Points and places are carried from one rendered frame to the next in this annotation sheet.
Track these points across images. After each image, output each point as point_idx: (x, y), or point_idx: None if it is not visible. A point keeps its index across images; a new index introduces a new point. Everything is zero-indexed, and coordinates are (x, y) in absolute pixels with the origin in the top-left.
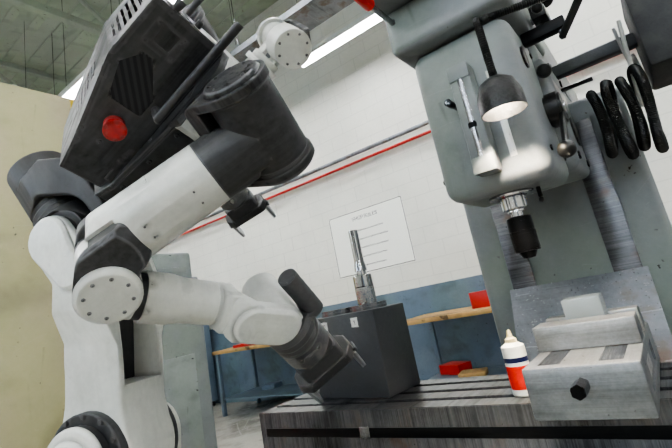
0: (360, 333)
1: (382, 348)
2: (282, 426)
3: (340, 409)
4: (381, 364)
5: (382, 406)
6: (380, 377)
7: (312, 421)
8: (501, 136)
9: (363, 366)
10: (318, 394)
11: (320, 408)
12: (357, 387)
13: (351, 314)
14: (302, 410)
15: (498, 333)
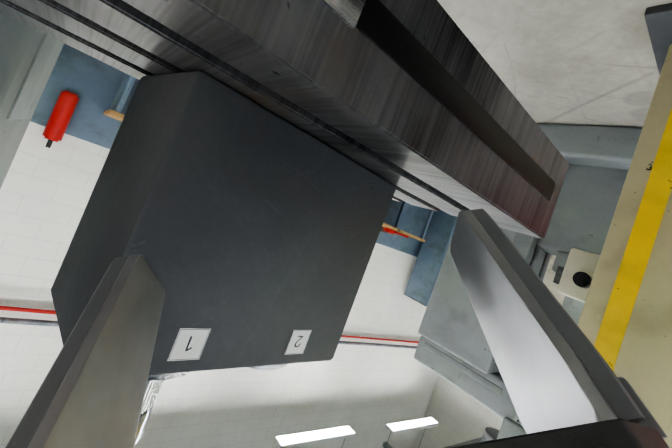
0: (187, 305)
1: (127, 230)
2: (526, 186)
3: (380, 133)
4: (163, 183)
5: (202, 26)
6: (198, 147)
7: (470, 154)
8: None
9: (127, 261)
10: (473, 269)
11: (427, 172)
12: (298, 162)
13: (185, 369)
14: (470, 195)
15: (2, 89)
